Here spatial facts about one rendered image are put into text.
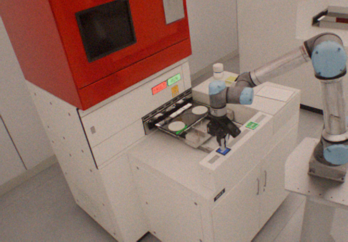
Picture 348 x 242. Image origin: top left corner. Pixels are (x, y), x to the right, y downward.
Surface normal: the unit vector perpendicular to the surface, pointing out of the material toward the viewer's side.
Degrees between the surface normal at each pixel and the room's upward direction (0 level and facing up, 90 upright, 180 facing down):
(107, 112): 90
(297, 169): 0
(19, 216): 0
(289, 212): 0
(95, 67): 90
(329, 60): 82
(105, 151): 90
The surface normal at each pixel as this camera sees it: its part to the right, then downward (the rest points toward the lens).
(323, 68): -0.38, 0.40
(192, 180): -0.13, -0.85
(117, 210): 0.72, 0.28
